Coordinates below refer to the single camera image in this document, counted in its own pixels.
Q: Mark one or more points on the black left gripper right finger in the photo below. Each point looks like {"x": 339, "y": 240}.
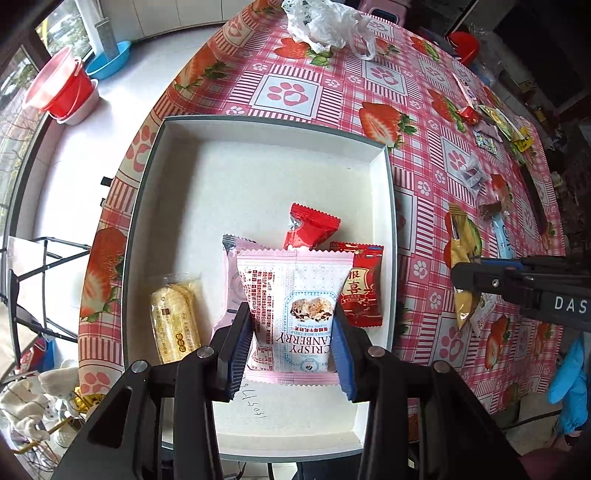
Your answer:
{"x": 424, "y": 422}

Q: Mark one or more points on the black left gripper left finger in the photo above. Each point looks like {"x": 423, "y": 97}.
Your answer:
{"x": 157, "y": 422}

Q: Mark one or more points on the translucent white snack packet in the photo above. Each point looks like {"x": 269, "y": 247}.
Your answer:
{"x": 472, "y": 175}

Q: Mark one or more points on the pink snack packet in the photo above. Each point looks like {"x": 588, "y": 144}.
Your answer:
{"x": 235, "y": 294}
{"x": 489, "y": 130}

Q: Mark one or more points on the white cranberry crispy packet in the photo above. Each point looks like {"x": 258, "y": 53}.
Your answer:
{"x": 292, "y": 295}

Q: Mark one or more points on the red foil snack packet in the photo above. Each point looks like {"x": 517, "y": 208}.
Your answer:
{"x": 309, "y": 227}

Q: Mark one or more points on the light blue snack packet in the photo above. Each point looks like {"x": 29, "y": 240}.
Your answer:
{"x": 504, "y": 246}

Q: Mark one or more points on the blue glove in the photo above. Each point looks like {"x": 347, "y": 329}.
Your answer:
{"x": 571, "y": 387}

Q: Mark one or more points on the yellow snack packet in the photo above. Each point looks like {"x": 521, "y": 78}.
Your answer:
{"x": 465, "y": 248}

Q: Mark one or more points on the brown bar in clear wrapper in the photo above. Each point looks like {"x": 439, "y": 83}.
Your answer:
{"x": 487, "y": 211}

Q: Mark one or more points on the yellow biscuit in clear wrapper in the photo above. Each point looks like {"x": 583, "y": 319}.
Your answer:
{"x": 173, "y": 316}

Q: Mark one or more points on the long black bar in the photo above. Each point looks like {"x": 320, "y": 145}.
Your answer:
{"x": 534, "y": 199}

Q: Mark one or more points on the strawberry checkered tablecloth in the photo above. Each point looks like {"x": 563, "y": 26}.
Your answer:
{"x": 407, "y": 98}

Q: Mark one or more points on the red square candy packet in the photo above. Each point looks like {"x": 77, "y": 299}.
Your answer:
{"x": 360, "y": 294}

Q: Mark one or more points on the green yellow snack packets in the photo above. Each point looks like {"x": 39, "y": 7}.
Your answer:
{"x": 520, "y": 137}

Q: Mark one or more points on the hello kitty candy packet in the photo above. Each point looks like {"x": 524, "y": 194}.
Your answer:
{"x": 484, "y": 142}

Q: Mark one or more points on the red candy wrapper far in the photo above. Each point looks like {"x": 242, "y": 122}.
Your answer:
{"x": 469, "y": 115}

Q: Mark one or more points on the black metal rack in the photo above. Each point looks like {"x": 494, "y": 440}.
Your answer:
{"x": 40, "y": 293}

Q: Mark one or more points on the white cardboard box tray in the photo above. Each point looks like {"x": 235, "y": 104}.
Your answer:
{"x": 208, "y": 176}

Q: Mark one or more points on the red stool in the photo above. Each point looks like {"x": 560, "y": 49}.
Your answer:
{"x": 466, "y": 46}

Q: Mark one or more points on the white plastic bag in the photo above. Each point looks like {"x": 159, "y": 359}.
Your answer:
{"x": 326, "y": 25}

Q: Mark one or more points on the red plastic bucket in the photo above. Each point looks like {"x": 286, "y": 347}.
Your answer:
{"x": 61, "y": 87}

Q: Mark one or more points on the blue plastic basin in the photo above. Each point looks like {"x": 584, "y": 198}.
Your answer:
{"x": 100, "y": 68}

